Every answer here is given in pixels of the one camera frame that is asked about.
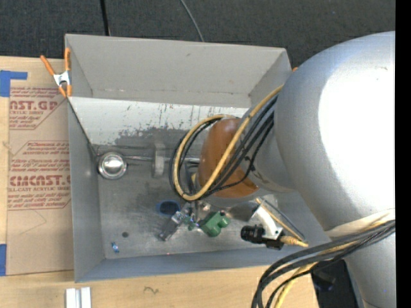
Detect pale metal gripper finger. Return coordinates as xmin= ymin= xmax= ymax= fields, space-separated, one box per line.
xmin=159 ymin=210 xmax=188 ymax=241

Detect blue round thing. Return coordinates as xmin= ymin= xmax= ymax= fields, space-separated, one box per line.
xmin=155 ymin=200 xmax=182 ymax=217

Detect grey metal bin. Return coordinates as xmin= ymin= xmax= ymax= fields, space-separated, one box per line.
xmin=64 ymin=33 xmax=332 ymax=284

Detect brown cardboard board, red print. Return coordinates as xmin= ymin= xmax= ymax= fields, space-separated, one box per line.
xmin=0 ymin=55 xmax=76 ymax=277

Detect black cylinder on white bracket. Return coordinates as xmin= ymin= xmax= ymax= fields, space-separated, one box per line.
xmin=240 ymin=203 xmax=286 ymax=252

